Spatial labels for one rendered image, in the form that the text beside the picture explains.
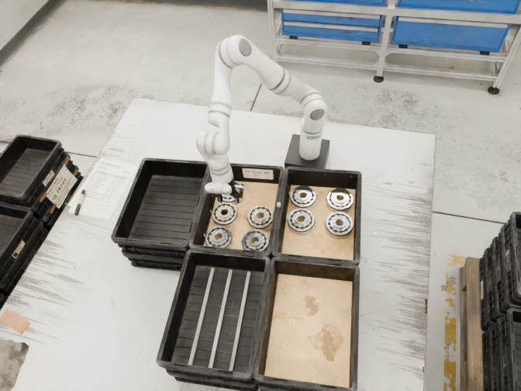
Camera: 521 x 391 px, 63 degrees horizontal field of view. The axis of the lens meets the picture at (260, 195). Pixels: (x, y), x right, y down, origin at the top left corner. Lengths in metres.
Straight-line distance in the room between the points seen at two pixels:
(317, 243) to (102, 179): 1.10
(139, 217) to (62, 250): 0.40
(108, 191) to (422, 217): 1.41
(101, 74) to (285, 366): 3.15
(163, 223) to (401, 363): 1.01
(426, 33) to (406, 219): 1.75
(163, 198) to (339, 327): 0.87
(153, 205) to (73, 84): 2.40
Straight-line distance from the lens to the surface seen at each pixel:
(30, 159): 2.78
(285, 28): 3.40
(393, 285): 1.70
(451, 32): 3.31
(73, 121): 3.69
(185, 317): 1.54
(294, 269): 1.50
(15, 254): 2.53
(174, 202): 1.78
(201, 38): 4.12
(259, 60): 1.45
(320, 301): 1.50
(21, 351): 1.89
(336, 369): 1.44
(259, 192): 1.73
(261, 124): 2.17
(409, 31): 3.29
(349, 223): 1.62
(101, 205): 2.06
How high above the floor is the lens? 2.23
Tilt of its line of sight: 54 degrees down
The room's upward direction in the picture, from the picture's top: 9 degrees counter-clockwise
